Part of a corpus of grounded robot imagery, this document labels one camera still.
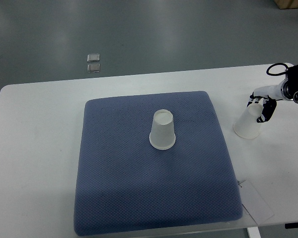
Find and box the white table leg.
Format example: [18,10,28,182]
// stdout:
[246,227,261,238]

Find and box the white paper cup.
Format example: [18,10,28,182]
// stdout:
[149,109,176,150]
[233,104,263,139]

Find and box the white paper tag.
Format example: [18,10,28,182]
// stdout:
[239,180,274,225]

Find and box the black table control panel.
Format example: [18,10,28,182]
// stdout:
[285,222,298,229]

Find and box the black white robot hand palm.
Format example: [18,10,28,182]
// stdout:
[253,85,285,100]

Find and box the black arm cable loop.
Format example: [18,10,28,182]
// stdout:
[266,62,290,76]

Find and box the upper metal floor plate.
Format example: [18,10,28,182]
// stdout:
[87,53,100,62]

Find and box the wooden furniture corner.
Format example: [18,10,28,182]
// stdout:
[274,0,298,9]

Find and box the blue mesh cushion pad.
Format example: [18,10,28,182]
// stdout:
[74,91,243,236]

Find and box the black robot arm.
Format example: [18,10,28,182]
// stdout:
[247,63,298,123]

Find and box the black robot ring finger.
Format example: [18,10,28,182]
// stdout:
[247,94,254,107]

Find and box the white paper cup on cushion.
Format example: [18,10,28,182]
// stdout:
[149,109,176,150]

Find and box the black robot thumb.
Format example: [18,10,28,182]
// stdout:
[256,97,277,123]

